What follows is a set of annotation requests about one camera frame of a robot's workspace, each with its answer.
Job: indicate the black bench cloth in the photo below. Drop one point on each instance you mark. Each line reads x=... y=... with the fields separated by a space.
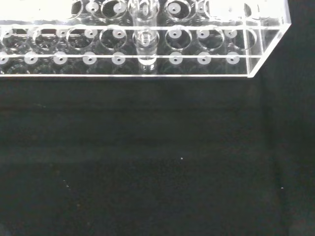
x=147 y=159

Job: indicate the clear acrylic test tube rack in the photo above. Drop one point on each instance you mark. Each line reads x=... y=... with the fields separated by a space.
x=172 y=44

